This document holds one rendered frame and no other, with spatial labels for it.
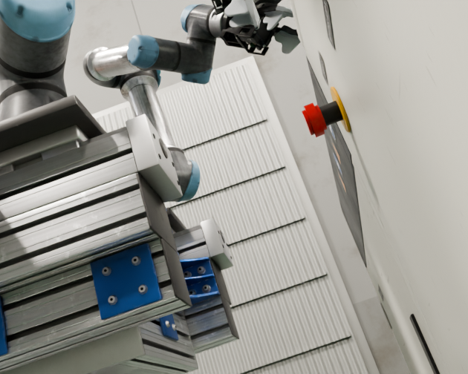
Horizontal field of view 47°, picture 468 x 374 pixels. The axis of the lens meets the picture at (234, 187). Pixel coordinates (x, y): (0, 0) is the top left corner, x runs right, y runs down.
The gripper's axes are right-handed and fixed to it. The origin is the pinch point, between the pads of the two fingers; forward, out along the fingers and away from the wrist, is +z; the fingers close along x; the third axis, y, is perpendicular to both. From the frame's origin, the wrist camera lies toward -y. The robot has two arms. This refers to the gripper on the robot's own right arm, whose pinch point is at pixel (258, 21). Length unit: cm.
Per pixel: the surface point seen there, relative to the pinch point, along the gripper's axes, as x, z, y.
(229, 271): -296, -38, 76
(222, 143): -298, -142, 51
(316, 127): 34, 43, 0
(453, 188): 59, 61, -3
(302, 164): -307, -103, -3
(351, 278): -308, -6, -5
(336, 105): 34, 42, -3
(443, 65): 66, 58, -3
